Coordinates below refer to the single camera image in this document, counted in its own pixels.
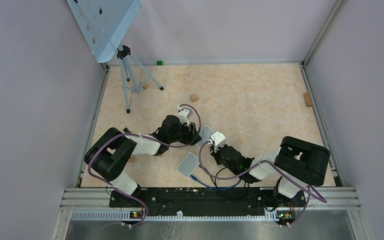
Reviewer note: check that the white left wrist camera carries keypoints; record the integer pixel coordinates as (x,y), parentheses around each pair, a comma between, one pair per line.
(184,115)

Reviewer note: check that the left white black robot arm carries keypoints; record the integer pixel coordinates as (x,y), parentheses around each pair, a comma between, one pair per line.
(109,156)

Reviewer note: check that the small wooden cube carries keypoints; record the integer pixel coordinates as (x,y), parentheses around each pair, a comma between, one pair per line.
(194,97)

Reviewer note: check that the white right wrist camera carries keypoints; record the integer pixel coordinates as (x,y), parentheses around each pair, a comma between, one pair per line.
(217,141)

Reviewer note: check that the grey network switch box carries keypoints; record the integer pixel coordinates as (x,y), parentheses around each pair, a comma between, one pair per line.
(188,165)

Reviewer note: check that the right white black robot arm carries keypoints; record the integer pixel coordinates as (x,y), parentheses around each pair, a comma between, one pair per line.
(300,163)

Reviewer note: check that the wooden block at right edge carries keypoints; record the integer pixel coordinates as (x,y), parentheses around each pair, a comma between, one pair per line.
(307,100)

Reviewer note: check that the white slotted cable duct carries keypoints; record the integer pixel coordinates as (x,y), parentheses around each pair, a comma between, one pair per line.
(127,216)

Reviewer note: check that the white power adapter box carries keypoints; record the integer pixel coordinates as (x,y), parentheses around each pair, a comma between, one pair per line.
(205,133)

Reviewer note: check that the small round wooden piece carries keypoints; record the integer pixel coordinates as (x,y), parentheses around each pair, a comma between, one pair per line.
(131,159)

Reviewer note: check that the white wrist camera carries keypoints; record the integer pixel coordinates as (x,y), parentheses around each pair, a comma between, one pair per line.
(184,115)
(217,141)

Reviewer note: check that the blue tripod stand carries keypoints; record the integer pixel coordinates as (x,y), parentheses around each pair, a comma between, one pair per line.
(128,78)

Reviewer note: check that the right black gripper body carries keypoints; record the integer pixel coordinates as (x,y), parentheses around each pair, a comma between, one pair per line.
(218,158)

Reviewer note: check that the blue perforated metal panel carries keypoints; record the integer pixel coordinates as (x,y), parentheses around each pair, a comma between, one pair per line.
(104,23)

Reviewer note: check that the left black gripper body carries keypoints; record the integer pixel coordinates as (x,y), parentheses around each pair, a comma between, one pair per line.
(184,136)

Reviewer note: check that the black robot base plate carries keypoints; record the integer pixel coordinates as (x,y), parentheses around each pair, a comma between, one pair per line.
(206,202)

